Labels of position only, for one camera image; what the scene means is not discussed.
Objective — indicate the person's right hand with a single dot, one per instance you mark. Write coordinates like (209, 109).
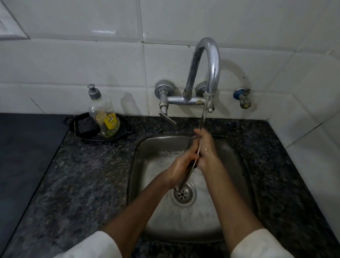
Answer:
(208, 154)

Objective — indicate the person's left hand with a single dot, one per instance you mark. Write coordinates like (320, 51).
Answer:
(180, 166)

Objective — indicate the person's left fingers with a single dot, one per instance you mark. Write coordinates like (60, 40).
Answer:
(192, 151)

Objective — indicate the person's right fingers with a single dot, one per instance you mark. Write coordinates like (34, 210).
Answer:
(203, 143)

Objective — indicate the person's right forearm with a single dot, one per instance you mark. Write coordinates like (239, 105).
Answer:
(231, 204)

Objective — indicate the person's left forearm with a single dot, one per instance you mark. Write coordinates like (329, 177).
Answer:
(138, 212)

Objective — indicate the steel sink drain strainer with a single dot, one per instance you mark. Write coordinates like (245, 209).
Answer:
(183, 194)

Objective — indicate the stainless steel sink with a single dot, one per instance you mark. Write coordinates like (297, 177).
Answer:
(186, 210)

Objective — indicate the clear dish soap pump bottle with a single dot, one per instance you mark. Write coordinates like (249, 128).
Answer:
(104, 114)

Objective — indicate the black oval tray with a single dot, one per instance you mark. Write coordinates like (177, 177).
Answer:
(87, 130)

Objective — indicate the chrome wall-mounted faucet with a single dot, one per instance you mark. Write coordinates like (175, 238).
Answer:
(204, 77)

